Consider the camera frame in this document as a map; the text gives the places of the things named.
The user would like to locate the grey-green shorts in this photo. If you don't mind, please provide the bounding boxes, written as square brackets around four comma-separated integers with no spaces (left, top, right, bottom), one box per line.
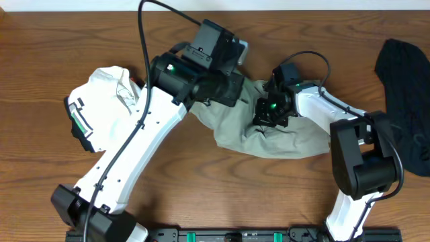
[190,79,330,159]

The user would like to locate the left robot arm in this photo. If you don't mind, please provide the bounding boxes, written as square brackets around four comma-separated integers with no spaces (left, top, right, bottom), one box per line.
[51,50,246,241]

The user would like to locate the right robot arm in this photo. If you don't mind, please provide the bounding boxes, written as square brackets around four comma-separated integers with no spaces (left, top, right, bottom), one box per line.
[254,80,404,241]

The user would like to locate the white folded t-shirt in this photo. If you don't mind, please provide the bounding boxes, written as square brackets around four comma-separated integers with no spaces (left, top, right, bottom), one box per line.
[64,66,145,153]

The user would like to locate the black garment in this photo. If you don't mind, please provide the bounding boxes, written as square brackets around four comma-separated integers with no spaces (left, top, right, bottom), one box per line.
[374,39,429,177]

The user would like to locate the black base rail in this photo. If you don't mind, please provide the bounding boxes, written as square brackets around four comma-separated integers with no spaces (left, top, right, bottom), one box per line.
[65,227,403,242]

